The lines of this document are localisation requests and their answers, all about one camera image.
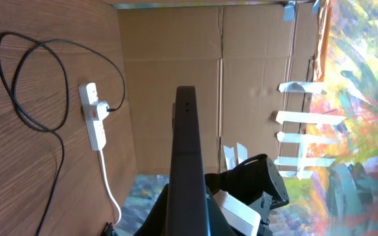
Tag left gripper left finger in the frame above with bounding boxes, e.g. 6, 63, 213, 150
134, 184, 169, 236

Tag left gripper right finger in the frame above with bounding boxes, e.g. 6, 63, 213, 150
206, 187, 236, 236

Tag Samsung Galaxy smartphone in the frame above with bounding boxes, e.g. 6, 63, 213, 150
165, 86, 210, 236

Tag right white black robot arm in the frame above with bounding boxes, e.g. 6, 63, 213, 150
205, 154, 289, 236

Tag white charger plug adapter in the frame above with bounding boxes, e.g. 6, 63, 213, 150
89, 101, 110, 121

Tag white tape strips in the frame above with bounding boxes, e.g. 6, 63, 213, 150
274, 81, 345, 180

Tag colourful painted backdrop sheet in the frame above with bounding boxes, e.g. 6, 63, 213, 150
270, 0, 378, 235

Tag white power strip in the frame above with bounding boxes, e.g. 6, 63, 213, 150
79, 83, 110, 151

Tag white power strip cord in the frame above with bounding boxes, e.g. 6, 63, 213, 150
97, 149, 123, 227

